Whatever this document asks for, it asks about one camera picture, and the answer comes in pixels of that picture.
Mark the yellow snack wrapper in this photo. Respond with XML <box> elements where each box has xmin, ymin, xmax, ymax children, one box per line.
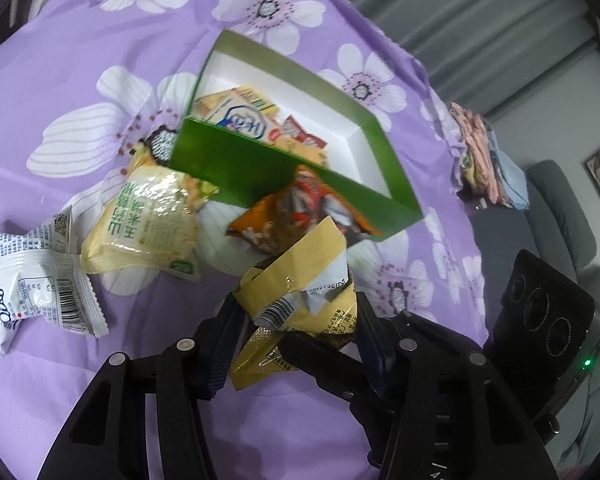
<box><xmin>230</xmin><ymin>217</ymin><xmax>358</xmax><ymax>390</ymax></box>

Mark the orange panda snack bag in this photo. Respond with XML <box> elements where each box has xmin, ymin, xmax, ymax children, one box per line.
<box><xmin>225</xmin><ymin>165</ymin><xmax>381</xmax><ymax>256</ymax></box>

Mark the red snack packet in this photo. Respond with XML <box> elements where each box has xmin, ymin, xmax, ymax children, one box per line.
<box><xmin>282</xmin><ymin>115</ymin><xmax>327</xmax><ymax>148</ymax></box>

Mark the small yellow snack packet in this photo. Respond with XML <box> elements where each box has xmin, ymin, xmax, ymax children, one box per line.
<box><xmin>189</xmin><ymin>86</ymin><xmax>279</xmax><ymax>119</ymax></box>

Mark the orange yellow cracker packet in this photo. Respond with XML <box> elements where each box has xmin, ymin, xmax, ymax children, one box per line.
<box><xmin>273</xmin><ymin>136</ymin><xmax>328</xmax><ymax>167</ymax></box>

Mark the white blue biscuit packet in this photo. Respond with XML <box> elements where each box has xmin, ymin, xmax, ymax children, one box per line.
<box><xmin>206</xmin><ymin>99</ymin><xmax>278</xmax><ymax>141</ymax></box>

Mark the pale yellow corn snack bag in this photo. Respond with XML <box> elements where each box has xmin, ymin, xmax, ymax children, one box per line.
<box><xmin>81</xmin><ymin>142</ymin><xmax>219</xmax><ymax>281</ymax></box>

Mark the green cardboard box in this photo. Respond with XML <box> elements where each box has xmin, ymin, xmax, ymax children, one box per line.
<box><xmin>169</xmin><ymin>29</ymin><xmax>422</xmax><ymax>238</ymax></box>

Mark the white barcode snack packet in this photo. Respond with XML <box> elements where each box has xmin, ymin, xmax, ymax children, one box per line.
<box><xmin>0</xmin><ymin>206</ymin><xmax>109</xmax><ymax>356</ymax></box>

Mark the folded pink clothes pile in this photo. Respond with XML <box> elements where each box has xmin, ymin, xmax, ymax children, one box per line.
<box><xmin>449</xmin><ymin>102</ymin><xmax>530</xmax><ymax>211</ymax></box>

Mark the grey sofa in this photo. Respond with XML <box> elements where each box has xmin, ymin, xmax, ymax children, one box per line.
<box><xmin>469</xmin><ymin>160</ymin><xmax>600</xmax><ymax>478</ymax></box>

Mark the grey curtain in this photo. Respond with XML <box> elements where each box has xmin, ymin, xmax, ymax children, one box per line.
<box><xmin>350</xmin><ymin>0</ymin><xmax>600</xmax><ymax>116</ymax></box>

